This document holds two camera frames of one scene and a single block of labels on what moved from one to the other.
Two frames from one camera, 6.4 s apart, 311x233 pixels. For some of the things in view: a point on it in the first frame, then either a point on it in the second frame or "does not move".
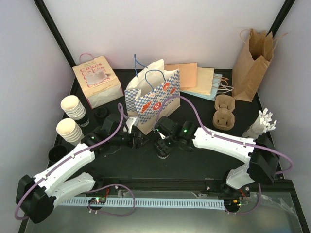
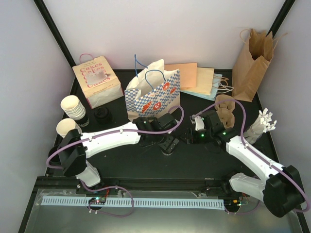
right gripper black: x=158 y=141 -> x=190 y=136
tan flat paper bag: x=204 y=80 does not move
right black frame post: x=280 y=17 does not move
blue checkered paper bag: x=147 y=87 does not move
